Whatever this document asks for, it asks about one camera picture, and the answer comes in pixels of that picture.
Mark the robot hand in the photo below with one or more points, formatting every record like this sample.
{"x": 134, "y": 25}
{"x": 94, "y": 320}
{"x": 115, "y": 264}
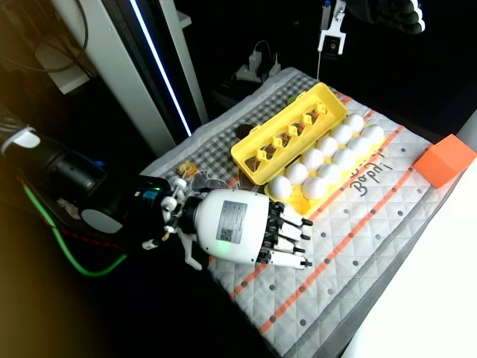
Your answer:
{"x": 402, "y": 15}
{"x": 231, "y": 223}

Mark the orange cube block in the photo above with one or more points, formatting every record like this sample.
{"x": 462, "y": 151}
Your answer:
{"x": 443, "y": 164}

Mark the white power strip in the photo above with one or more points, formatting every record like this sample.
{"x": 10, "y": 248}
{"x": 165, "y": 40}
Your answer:
{"x": 257, "y": 72}

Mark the yellow plastic egg carton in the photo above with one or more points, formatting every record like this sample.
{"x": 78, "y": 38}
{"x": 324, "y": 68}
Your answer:
{"x": 246, "y": 156}

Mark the small black camera on bracket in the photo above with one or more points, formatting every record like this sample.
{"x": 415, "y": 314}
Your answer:
{"x": 332, "y": 43}

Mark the white pillar with blue light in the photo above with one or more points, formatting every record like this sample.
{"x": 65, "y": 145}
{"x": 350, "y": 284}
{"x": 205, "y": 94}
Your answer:
{"x": 112, "y": 74}

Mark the grey quilt with bear print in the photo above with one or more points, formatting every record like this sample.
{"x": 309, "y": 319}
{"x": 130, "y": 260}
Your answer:
{"x": 335, "y": 261}

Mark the brown round toy cookie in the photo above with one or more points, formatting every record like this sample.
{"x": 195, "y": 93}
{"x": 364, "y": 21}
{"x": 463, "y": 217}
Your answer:
{"x": 243, "y": 129}

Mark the green round toy cookie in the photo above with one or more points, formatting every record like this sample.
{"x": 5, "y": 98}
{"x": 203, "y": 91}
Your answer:
{"x": 291, "y": 100}

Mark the swirl toy biscuit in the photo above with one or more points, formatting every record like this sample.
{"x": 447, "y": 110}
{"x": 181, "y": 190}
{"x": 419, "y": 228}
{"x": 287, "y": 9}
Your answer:
{"x": 187, "y": 169}

